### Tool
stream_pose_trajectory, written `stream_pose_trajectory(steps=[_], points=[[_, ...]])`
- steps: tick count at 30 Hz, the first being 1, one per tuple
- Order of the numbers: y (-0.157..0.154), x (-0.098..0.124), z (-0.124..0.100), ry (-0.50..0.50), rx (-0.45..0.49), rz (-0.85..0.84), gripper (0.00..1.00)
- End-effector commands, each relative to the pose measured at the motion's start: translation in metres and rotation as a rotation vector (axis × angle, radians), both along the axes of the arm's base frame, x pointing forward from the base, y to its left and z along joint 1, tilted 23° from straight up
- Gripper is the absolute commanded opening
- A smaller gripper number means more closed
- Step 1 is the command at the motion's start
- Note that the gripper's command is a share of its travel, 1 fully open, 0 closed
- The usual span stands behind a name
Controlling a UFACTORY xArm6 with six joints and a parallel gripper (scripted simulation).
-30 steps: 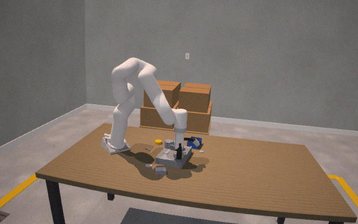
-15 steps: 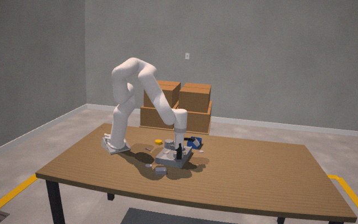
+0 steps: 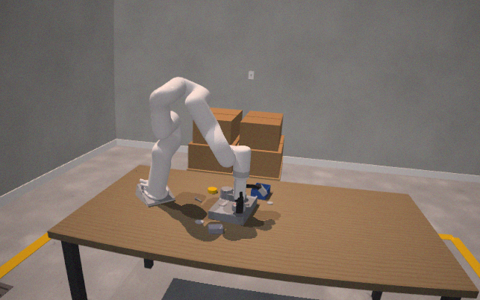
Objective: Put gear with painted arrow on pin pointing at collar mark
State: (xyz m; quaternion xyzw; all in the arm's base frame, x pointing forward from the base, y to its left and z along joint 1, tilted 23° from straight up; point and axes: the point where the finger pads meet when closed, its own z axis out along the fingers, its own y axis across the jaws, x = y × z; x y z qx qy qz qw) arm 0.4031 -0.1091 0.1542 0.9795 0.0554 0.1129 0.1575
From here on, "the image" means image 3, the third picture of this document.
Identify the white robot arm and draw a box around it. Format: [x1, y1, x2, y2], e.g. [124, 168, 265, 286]
[140, 77, 252, 200]

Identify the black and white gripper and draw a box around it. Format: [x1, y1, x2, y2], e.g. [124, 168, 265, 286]
[233, 176, 248, 213]

